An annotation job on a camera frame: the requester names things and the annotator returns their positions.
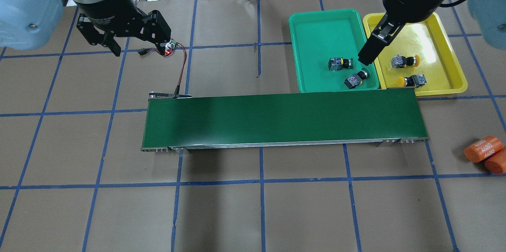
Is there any red black wire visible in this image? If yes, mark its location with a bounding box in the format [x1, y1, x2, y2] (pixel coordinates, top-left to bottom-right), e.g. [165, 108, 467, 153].
[138, 42, 188, 95]

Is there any yellow push button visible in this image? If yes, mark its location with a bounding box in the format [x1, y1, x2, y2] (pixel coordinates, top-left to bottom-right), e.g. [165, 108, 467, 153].
[396, 74, 427, 88]
[391, 55, 421, 69]

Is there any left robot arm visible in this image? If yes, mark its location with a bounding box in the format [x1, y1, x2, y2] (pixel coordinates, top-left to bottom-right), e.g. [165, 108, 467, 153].
[0, 0, 171, 56]

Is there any green plastic tray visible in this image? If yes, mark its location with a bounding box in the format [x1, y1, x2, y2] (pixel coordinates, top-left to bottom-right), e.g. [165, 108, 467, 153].
[289, 9, 366, 92]

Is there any green conveyor belt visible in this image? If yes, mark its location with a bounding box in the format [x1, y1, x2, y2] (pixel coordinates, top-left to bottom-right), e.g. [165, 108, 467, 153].
[141, 88, 429, 152]

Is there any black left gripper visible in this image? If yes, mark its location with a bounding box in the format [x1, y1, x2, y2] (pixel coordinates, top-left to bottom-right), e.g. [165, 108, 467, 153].
[76, 0, 171, 56]

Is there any plain orange cylinder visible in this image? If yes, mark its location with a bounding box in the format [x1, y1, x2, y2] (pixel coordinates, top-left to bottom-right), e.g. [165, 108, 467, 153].
[484, 149, 506, 175]

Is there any green push button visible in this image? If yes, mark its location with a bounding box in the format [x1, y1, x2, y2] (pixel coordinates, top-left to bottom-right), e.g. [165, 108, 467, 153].
[328, 57, 354, 71]
[344, 68, 370, 89]

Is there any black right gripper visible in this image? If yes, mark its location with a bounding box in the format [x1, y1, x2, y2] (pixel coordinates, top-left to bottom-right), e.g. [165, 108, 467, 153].
[358, 0, 444, 66]

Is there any orange cylinder marked 4680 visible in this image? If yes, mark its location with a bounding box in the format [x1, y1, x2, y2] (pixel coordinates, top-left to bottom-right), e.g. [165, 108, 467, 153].
[463, 136, 504, 163]

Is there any small controller circuit board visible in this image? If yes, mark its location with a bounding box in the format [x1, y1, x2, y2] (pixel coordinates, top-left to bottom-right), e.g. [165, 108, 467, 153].
[163, 39, 178, 56]

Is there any yellow plastic tray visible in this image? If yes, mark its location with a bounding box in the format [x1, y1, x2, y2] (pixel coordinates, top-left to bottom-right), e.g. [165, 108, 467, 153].
[374, 13, 468, 97]

